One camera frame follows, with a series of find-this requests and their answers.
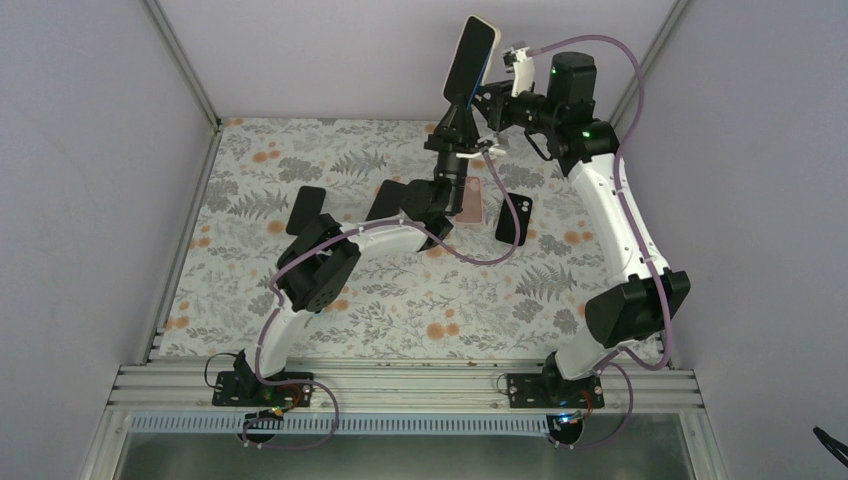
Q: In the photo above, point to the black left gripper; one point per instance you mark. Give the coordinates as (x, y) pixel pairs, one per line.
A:
(454, 138)

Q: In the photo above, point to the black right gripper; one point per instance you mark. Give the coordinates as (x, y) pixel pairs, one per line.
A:
(495, 113)

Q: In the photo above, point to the pink silicone phone case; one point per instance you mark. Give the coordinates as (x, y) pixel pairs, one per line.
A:
(472, 213)

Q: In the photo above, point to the black phone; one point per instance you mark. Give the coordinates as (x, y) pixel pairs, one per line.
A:
(388, 201)

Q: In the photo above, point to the dark phone case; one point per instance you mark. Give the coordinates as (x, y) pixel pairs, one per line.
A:
(513, 221)

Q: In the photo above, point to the bare black smartphone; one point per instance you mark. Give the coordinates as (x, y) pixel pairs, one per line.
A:
(307, 207)

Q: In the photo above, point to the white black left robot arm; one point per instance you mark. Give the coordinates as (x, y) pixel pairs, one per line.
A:
(313, 270)

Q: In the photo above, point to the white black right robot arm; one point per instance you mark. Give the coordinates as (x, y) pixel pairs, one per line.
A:
(644, 292)

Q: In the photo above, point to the floral patterned table mat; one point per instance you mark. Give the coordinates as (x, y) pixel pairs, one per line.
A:
(473, 298)

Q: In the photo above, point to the black object at edge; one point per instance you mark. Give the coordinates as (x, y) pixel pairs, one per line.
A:
(835, 447)

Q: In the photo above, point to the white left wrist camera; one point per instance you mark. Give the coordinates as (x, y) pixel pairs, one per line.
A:
(492, 145)

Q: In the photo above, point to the right aluminium corner post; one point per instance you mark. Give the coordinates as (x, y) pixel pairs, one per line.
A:
(626, 104)

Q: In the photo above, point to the aluminium corner post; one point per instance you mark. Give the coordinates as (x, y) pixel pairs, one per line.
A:
(178, 54)
(626, 104)

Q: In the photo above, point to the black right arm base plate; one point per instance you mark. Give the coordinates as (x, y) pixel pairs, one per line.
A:
(549, 389)

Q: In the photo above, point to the left aluminium corner post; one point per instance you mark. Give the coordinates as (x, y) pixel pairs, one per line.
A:
(178, 54)

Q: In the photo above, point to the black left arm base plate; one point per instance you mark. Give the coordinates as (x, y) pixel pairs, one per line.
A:
(239, 387)

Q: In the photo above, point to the aluminium rail frame base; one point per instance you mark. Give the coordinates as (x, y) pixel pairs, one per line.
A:
(372, 386)

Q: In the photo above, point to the perforated grey cable duct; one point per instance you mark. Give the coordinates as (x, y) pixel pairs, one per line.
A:
(346, 424)

